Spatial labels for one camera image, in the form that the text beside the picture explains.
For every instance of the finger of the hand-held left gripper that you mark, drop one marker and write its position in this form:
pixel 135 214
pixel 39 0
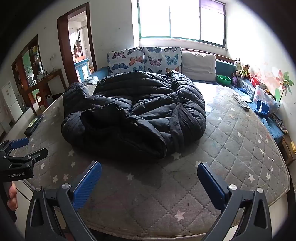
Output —
pixel 34 154
pixel 19 143

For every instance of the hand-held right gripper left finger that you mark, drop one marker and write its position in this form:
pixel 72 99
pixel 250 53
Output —
pixel 86 185

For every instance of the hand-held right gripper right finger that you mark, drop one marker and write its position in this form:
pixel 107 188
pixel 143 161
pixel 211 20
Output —
pixel 211 185

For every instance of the black puffer jacket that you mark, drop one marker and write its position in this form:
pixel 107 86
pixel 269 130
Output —
pixel 138 111

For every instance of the person's left hand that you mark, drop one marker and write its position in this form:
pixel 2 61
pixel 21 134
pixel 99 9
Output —
pixel 12 199

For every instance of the black flat case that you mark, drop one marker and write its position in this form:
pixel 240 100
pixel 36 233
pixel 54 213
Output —
pixel 33 125

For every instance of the grey star-print quilted mattress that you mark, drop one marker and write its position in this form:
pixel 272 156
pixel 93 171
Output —
pixel 231 150

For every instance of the white refrigerator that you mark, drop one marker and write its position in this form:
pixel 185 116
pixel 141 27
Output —
pixel 10 102

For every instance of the red plastic stool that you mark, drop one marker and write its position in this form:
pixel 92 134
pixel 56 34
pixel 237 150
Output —
pixel 39 100

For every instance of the white plastic bag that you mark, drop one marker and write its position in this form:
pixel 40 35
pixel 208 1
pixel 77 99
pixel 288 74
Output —
pixel 49 100

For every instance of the wooden display cabinet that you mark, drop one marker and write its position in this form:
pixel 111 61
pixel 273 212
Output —
pixel 20 74

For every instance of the brown wooden desk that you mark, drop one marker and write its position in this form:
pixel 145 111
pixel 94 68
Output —
pixel 54 75

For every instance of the brown wooden box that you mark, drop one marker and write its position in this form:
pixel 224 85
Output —
pixel 289 149

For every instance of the grey remote control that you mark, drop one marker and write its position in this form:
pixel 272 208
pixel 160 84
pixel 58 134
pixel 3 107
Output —
pixel 241 101

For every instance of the black patterned cloth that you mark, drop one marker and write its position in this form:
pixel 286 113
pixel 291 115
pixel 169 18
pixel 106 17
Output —
pixel 87 81

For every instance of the blue plastic stand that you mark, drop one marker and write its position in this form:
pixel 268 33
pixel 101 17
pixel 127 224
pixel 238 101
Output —
pixel 257 107
pixel 265 108

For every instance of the dark crumpled cloth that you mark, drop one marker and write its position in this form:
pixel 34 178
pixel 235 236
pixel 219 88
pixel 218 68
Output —
pixel 279 122

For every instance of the blue and white cabinet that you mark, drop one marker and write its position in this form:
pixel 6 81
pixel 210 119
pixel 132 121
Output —
pixel 81 69

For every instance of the clear plastic bag with items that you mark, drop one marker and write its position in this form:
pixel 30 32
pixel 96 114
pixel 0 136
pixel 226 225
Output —
pixel 266 97

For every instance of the green bowl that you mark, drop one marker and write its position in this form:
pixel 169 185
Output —
pixel 223 80

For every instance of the purple bag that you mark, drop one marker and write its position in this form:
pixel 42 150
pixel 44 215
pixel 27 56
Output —
pixel 234 80

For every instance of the red box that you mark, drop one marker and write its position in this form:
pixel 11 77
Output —
pixel 256 81

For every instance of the yellow-green plush toy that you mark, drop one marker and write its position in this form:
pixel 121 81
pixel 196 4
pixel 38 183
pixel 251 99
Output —
pixel 244 71

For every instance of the blue sofa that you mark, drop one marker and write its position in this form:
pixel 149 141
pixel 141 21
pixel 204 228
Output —
pixel 222 67

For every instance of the plain white pillow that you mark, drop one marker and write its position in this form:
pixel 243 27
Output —
pixel 198 66

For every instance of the white plush toy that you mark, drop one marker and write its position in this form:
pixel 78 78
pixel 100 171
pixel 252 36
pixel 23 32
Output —
pixel 237 63

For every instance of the pinwheel flower decoration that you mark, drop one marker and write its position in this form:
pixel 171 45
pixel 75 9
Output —
pixel 285 82

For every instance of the butterfly print pillow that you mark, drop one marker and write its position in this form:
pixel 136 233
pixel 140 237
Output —
pixel 124 61
pixel 161 60

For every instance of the green-framed window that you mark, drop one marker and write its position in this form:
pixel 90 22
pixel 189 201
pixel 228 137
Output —
pixel 185 20

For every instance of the brown wooden door frame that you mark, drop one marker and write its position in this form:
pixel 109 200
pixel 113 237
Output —
pixel 63 51

